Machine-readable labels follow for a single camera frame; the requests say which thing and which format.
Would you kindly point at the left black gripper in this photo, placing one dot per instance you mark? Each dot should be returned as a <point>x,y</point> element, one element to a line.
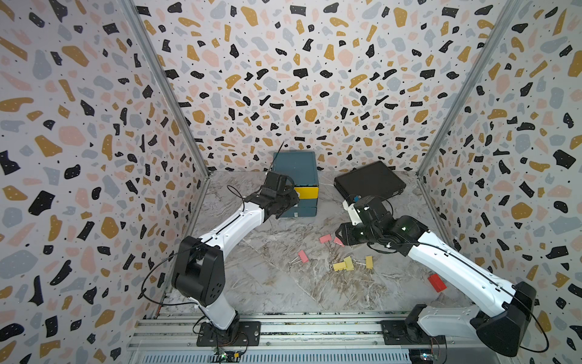
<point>294,199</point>

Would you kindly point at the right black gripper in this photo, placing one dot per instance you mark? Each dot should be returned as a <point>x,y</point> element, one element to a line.
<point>345,233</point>

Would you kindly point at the teal drawer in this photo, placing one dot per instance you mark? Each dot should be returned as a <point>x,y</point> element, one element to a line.
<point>303,209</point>

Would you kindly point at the yellow top drawer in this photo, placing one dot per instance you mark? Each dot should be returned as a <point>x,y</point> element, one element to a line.
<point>307,193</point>

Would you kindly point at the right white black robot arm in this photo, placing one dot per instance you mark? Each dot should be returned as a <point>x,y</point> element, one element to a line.
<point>500,312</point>

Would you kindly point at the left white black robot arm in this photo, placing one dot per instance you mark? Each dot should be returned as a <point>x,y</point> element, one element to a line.
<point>199,270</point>

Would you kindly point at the teal drawer cabinet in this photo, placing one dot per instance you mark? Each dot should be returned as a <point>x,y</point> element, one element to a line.
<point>301,166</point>

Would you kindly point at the pink binder clip right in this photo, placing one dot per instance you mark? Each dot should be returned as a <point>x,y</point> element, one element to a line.
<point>338,241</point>

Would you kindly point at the pink binder clip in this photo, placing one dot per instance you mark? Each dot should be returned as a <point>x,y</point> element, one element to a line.
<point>301,257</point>
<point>338,241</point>
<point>325,239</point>

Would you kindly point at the pink binder clip top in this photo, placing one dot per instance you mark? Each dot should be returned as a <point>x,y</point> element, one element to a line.
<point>325,239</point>

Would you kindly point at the pink binder clip left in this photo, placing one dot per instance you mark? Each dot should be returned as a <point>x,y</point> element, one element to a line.
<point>301,257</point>

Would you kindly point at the black flat case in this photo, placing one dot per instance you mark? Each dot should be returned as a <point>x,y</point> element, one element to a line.
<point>376,180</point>

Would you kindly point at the red small block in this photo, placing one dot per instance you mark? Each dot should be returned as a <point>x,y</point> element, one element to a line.
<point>437,283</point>

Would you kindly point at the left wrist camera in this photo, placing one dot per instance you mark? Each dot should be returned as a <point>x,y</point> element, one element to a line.
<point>277,184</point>

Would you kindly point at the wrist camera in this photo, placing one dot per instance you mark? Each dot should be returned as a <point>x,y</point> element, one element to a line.
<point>277,184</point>
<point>366,210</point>

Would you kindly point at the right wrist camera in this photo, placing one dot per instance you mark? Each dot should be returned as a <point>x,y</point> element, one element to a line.
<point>366,210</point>

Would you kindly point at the left aluminium corner post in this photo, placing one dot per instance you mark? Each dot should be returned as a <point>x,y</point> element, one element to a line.
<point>131,14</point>

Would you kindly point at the aluminium corner post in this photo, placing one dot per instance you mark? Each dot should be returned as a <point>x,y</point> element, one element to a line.
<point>508,12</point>
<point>131,14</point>

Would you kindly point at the right aluminium corner post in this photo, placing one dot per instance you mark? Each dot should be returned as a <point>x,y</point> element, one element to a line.
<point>508,12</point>

